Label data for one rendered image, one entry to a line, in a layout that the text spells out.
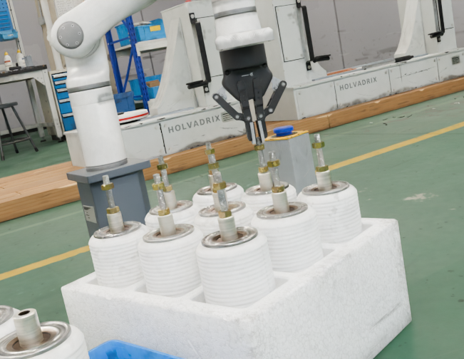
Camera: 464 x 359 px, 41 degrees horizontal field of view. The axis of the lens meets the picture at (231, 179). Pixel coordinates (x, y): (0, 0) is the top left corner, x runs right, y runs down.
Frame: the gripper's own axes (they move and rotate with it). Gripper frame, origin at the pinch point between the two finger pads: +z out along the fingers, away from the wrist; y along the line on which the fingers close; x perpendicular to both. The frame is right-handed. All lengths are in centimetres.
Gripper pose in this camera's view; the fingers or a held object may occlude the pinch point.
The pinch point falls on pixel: (256, 132)
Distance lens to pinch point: 105.3
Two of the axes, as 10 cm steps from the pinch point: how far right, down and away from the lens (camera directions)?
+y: -9.8, 2.0, -0.6
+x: 0.9, 1.7, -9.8
